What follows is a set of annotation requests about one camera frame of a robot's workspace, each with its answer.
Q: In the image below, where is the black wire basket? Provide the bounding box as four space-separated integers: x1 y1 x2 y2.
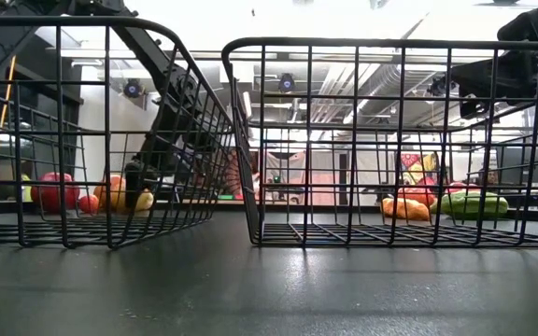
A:
220 36 538 248
0 16 248 251

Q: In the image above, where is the red bell pepper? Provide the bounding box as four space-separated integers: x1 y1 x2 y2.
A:
445 181 481 194

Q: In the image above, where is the silver ceiling duct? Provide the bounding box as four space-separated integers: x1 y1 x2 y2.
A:
308 63 408 126

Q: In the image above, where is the small red green fruit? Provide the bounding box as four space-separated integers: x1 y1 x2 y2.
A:
78 194 100 215

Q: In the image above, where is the red tomato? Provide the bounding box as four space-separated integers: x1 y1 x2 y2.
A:
30 171 81 215

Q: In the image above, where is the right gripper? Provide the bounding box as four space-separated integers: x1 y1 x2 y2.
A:
450 46 538 120

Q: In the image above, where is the dark background monitor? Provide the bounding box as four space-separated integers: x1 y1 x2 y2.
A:
497 147 538 187

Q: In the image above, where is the green cucumber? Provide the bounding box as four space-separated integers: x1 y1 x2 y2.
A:
439 189 509 220

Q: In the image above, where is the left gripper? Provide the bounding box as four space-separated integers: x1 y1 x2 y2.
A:
124 69 221 211

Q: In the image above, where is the yellow cable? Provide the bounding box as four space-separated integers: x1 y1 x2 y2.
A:
0 54 18 182

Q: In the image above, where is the person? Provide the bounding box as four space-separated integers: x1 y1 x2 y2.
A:
249 148 343 206

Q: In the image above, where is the orange fruit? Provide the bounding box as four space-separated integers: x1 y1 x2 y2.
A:
93 175 128 214

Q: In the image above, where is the orange pumpkin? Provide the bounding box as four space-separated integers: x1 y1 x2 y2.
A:
397 185 438 206

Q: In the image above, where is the black ceiling camera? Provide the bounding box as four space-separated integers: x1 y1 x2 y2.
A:
122 77 145 99
427 77 448 98
276 73 297 94

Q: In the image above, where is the colourful poster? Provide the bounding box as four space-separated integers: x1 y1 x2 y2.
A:
399 152 439 187

